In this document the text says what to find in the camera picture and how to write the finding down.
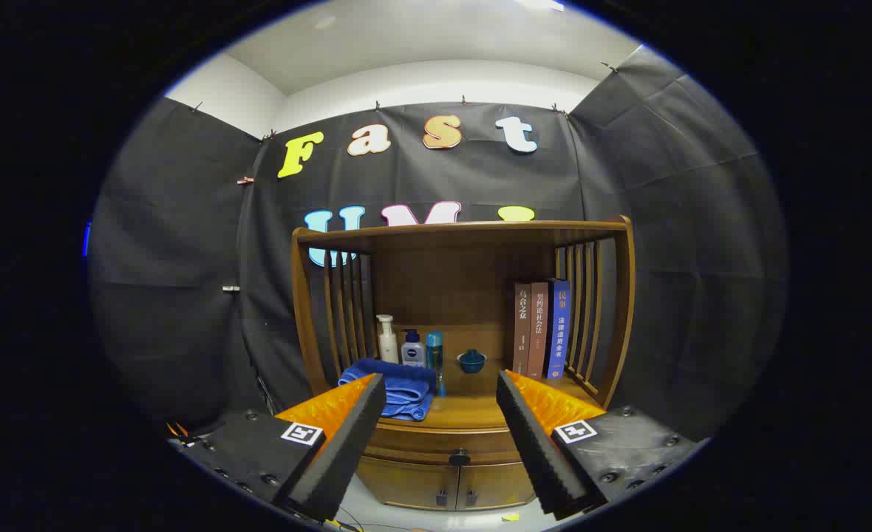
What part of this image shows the dark brown book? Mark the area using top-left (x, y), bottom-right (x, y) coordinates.
top-left (513, 282), bottom-right (533, 376)

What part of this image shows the white bottle with blue cap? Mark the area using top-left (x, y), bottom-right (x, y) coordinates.
top-left (401, 330), bottom-right (428, 369)

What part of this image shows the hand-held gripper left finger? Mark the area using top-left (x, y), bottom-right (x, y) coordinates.
top-left (172, 373), bottom-right (387, 522)

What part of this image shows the blue book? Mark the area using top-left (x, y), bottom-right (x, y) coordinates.
top-left (545, 279), bottom-right (571, 380)

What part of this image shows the wooden cabinet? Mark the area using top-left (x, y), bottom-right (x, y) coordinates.
top-left (291, 216), bottom-right (636, 512)

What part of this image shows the reddish brown book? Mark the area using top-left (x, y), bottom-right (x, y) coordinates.
top-left (528, 282), bottom-right (550, 379)

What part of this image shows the folded blue towel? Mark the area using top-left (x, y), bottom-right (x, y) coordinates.
top-left (338, 358), bottom-right (437, 422)

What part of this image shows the white pump bottle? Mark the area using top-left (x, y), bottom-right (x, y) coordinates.
top-left (376, 315), bottom-right (400, 364)

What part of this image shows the wooden drawer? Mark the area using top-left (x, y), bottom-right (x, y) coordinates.
top-left (366, 425), bottom-right (525, 468)

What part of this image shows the wooden countertop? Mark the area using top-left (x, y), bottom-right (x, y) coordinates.
top-left (318, 362), bottom-right (603, 431)

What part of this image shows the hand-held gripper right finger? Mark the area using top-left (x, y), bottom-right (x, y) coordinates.
top-left (496, 369), bottom-right (706, 520)

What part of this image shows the teal slim bottle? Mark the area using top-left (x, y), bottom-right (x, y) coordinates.
top-left (426, 332), bottom-right (446, 396)

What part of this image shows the wooden cabinet door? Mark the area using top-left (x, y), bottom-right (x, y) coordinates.
top-left (357, 457), bottom-right (459, 511)
top-left (457, 462), bottom-right (537, 511)

